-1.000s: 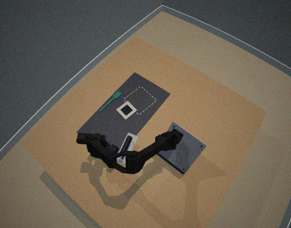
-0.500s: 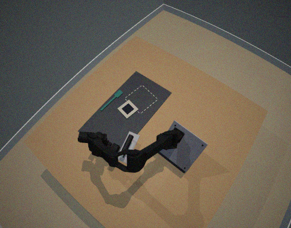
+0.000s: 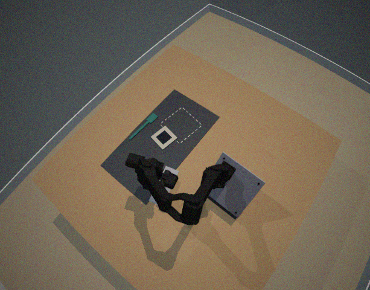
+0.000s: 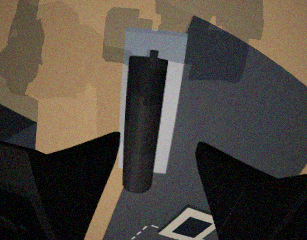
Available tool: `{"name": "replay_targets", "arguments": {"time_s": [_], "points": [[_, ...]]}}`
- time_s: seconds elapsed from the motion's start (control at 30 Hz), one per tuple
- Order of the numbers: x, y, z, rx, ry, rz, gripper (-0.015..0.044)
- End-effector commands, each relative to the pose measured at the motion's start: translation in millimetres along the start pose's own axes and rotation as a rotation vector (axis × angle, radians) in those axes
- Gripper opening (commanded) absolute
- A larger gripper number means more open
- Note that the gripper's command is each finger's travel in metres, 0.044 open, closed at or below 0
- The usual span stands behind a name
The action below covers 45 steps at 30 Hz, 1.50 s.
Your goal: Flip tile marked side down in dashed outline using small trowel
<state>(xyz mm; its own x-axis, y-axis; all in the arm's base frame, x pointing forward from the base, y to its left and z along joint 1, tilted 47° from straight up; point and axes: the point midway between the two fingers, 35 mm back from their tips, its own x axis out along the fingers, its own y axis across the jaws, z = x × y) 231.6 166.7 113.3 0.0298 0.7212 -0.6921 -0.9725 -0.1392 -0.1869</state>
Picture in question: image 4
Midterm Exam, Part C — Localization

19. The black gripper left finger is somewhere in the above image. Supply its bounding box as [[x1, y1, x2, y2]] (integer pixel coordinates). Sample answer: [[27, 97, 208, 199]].
[[0, 132, 121, 240]]

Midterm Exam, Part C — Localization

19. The beige square tile with dark center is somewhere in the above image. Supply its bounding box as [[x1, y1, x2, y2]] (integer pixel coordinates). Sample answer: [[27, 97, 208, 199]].
[[158, 205, 216, 240]]

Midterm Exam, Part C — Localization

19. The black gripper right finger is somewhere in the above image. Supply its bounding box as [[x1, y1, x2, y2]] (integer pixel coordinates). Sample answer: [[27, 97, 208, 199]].
[[194, 141, 307, 240]]

